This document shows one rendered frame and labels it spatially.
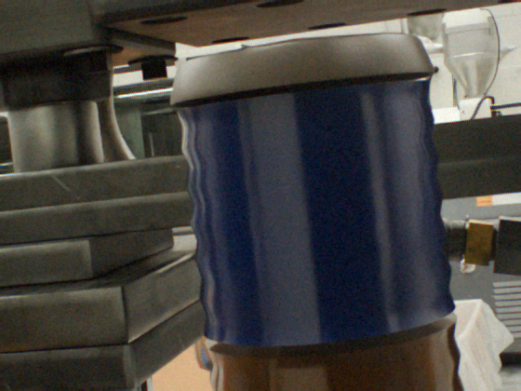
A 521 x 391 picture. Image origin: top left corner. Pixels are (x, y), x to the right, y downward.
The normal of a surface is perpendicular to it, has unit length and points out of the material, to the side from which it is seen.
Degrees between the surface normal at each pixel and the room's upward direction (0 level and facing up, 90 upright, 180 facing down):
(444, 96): 90
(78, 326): 90
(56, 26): 90
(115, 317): 90
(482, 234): 61
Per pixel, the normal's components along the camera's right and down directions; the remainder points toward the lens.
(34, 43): -0.22, 0.07
